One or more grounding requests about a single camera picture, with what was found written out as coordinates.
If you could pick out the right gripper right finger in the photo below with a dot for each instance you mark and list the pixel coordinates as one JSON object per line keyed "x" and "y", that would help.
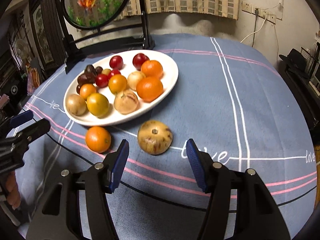
{"x": 218, "y": 181}

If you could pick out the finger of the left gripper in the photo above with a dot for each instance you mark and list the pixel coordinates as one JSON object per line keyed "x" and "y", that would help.
{"x": 33, "y": 132}
{"x": 20, "y": 119}

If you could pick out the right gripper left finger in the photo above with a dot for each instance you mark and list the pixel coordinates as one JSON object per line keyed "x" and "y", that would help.
{"x": 99, "y": 180}

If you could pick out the dark chocolate fruit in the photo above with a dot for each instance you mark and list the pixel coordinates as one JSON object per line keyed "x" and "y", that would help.
{"x": 78, "y": 89}

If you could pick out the dark chestnut coloured fruit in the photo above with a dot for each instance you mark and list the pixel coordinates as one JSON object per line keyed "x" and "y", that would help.
{"x": 98, "y": 69}

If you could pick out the large orange mandarin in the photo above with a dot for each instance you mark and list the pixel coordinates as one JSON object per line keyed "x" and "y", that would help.
{"x": 149, "y": 88}

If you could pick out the small red cherry tomato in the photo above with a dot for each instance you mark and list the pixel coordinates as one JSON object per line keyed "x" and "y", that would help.
{"x": 113, "y": 73}

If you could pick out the large dark red plum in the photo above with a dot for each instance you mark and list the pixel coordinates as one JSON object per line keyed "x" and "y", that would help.
{"x": 138, "y": 60}

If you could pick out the left hand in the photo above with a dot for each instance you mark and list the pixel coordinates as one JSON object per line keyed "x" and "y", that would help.
{"x": 13, "y": 197}

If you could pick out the orange near plate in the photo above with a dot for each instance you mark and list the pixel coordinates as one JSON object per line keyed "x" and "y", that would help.
{"x": 98, "y": 139}

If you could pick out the brown striped round fruit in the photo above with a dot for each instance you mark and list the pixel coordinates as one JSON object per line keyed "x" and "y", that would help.
{"x": 154, "y": 137}

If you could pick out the yellow orange fruit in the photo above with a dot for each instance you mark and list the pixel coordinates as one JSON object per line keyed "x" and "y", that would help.
{"x": 86, "y": 90}

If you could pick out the yellow green fruit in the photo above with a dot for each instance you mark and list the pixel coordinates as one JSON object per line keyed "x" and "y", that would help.
{"x": 98, "y": 104}

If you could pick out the dark brown fruit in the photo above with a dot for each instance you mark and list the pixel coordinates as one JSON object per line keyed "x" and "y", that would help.
{"x": 86, "y": 78}

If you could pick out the large beige round fruit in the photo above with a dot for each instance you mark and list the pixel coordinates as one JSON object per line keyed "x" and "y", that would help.
{"x": 126, "y": 102}

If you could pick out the blue striped tablecloth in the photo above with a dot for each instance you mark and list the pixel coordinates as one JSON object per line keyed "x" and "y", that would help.
{"x": 235, "y": 106}

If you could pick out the dark purple fruit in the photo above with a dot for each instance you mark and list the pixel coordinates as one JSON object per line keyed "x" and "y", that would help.
{"x": 90, "y": 69}

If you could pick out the small yellow fruit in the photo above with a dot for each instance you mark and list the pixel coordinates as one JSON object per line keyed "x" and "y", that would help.
{"x": 106, "y": 71}

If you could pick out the small orange left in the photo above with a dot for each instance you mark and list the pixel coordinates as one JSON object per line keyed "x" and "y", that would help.
{"x": 117, "y": 84}

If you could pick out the isolated yellow round fruit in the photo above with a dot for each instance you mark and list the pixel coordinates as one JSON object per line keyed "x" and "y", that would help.
{"x": 134, "y": 78}

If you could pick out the dark red plum on plate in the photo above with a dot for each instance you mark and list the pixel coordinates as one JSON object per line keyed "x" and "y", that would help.
{"x": 116, "y": 62}

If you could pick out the small orange on plate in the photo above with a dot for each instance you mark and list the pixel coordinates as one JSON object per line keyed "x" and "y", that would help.
{"x": 152, "y": 68}

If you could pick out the round goldfish screen stand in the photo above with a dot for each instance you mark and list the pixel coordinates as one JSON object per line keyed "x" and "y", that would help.
{"x": 83, "y": 20}

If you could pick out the black shelf with monitor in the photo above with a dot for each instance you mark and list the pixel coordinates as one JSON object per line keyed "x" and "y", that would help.
{"x": 298, "y": 68}

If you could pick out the framed picture on wall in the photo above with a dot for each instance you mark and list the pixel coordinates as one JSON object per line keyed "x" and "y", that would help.
{"x": 47, "y": 33}

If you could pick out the wall power strip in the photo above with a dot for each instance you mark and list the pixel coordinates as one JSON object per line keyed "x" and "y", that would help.
{"x": 262, "y": 13}

